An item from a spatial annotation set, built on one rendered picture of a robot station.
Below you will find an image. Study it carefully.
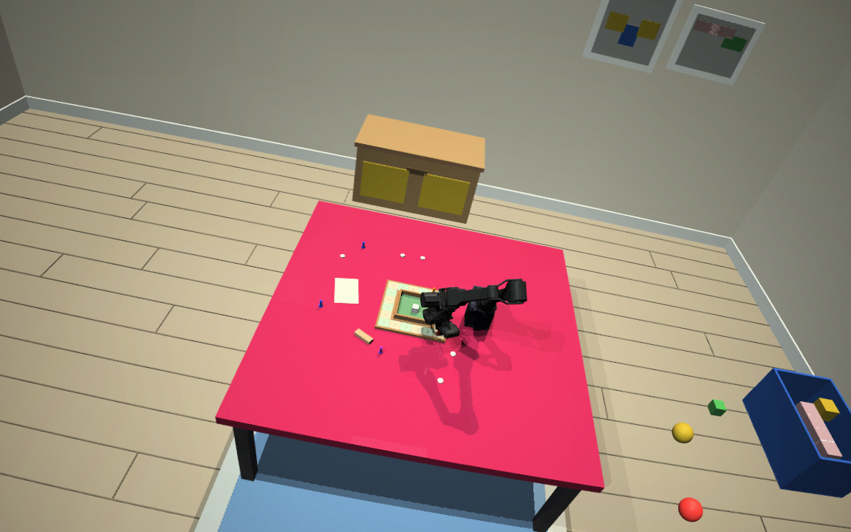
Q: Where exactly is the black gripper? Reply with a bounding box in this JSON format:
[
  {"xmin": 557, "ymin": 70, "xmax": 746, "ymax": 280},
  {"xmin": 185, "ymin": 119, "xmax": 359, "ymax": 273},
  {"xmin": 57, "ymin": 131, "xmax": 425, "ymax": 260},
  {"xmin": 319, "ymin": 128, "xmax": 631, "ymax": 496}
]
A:
[{"xmin": 435, "ymin": 306, "xmax": 460, "ymax": 339}]

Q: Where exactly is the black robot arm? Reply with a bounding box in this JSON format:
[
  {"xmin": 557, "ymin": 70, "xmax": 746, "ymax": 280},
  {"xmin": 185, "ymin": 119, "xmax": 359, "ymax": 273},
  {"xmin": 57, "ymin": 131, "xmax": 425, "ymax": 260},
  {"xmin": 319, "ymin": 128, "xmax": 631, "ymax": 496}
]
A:
[{"xmin": 420, "ymin": 279, "xmax": 527, "ymax": 325}]

